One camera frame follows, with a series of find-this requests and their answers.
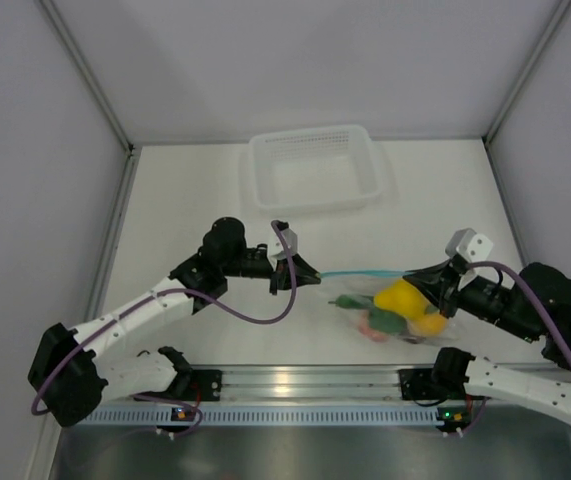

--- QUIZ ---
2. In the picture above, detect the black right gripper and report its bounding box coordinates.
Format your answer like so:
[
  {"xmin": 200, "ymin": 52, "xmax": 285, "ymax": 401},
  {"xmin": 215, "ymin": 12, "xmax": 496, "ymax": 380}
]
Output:
[{"xmin": 403, "ymin": 258, "xmax": 541, "ymax": 343}]

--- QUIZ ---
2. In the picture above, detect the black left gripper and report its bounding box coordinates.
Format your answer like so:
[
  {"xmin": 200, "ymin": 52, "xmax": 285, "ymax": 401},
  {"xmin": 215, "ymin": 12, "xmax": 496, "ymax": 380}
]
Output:
[{"xmin": 222, "ymin": 247, "xmax": 319, "ymax": 295}]

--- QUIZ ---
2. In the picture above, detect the clear zip top bag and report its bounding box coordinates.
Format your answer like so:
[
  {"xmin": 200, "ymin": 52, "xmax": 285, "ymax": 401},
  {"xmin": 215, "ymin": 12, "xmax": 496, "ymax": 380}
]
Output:
[{"xmin": 318, "ymin": 270, "xmax": 463, "ymax": 347}]

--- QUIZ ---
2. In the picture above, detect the green fake bell pepper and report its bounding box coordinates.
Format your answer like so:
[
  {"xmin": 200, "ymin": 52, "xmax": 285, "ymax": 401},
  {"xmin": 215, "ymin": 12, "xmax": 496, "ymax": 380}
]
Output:
[{"xmin": 368, "ymin": 310, "xmax": 407, "ymax": 335}]

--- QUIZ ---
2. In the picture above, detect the green fake chili pepper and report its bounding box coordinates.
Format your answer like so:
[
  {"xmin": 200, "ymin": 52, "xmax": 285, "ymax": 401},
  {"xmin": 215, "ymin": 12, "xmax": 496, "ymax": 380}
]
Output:
[{"xmin": 329, "ymin": 294, "xmax": 374, "ymax": 310}]

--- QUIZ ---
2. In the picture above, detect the purple fake onion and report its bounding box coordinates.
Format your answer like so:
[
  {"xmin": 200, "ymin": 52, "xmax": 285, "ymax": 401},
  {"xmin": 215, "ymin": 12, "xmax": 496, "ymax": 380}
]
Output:
[{"xmin": 399, "ymin": 333, "xmax": 427, "ymax": 345}]

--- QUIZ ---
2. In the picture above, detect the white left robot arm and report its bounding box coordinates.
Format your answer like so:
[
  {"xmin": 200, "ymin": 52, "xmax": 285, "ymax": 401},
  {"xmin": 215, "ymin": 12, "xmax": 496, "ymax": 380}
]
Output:
[{"xmin": 28, "ymin": 217, "xmax": 321, "ymax": 427}]

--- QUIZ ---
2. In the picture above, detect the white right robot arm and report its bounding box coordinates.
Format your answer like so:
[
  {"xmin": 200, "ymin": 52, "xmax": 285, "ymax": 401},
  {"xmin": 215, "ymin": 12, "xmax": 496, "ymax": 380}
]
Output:
[{"xmin": 404, "ymin": 259, "xmax": 571, "ymax": 427}]

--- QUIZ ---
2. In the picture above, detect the fake orange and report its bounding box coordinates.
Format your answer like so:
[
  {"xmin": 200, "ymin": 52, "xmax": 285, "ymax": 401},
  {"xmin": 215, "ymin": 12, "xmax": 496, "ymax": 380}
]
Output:
[{"xmin": 408, "ymin": 313, "xmax": 448, "ymax": 338}]

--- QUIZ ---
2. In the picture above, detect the fake peach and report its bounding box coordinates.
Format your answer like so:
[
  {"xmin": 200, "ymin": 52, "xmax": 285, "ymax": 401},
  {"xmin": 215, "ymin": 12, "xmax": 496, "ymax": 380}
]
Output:
[{"xmin": 358, "ymin": 319, "xmax": 390, "ymax": 343}]

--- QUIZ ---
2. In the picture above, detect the white plastic basket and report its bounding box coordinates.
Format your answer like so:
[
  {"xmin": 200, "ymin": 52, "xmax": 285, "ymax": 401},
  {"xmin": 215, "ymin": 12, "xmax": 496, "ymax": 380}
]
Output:
[{"xmin": 248, "ymin": 125, "xmax": 384, "ymax": 216}]

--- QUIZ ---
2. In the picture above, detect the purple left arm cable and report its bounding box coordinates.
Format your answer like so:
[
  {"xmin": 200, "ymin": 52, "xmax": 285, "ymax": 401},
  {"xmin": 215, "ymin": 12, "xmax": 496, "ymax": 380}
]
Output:
[{"xmin": 31, "ymin": 220, "xmax": 298, "ymax": 417}]

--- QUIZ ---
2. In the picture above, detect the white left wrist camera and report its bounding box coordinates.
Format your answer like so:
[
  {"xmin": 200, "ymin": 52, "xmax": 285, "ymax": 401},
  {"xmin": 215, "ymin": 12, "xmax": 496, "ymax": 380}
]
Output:
[{"xmin": 267, "ymin": 220, "xmax": 298, "ymax": 262}]

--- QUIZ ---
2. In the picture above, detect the black right base bracket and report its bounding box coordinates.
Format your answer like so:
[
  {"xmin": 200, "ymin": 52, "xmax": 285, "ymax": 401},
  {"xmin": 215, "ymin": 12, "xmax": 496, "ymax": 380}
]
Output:
[{"xmin": 398, "ymin": 368, "xmax": 465, "ymax": 407}]

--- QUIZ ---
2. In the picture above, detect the black base bracket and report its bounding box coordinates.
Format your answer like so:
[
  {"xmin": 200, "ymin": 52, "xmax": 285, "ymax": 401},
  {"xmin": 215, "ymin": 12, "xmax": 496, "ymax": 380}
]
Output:
[
  {"xmin": 162, "ymin": 368, "xmax": 223, "ymax": 402},
  {"xmin": 398, "ymin": 368, "xmax": 465, "ymax": 407}
]

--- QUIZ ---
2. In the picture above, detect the aluminium mounting rail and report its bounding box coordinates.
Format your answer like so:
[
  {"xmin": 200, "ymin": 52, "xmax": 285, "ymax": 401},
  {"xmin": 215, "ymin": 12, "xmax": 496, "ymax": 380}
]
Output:
[{"xmin": 104, "ymin": 363, "xmax": 571, "ymax": 403}]

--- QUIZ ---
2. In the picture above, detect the black left base bracket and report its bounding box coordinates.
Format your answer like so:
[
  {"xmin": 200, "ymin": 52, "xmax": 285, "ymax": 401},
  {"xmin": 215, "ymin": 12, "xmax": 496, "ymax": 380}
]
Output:
[{"xmin": 162, "ymin": 368, "xmax": 223, "ymax": 402}]

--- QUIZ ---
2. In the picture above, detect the slotted white cable duct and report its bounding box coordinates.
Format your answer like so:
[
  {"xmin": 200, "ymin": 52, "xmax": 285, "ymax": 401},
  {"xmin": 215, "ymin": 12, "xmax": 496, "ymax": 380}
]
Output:
[{"xmin": 84, "ymin": 404, "xmax": 471, "ymax": 427}]

